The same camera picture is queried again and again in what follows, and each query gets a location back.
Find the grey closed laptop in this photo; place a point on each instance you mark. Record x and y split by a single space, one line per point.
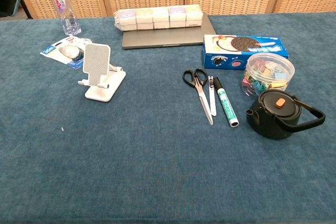
162 38

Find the pack of tissue packets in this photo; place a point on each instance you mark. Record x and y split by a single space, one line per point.
157 19

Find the clear jar of binder clips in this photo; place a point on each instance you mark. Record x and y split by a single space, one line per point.
267 74

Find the blue Oreo cookie box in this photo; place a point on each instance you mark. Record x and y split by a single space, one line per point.
223 59

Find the green and white marker pen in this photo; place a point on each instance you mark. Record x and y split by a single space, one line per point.
225 103

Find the tape measure blister pack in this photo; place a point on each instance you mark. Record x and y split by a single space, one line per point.
55 48

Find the white folding phone stand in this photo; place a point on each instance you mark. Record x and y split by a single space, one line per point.
95 61

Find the clear plastic water bottle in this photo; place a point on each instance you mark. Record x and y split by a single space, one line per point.
63 6

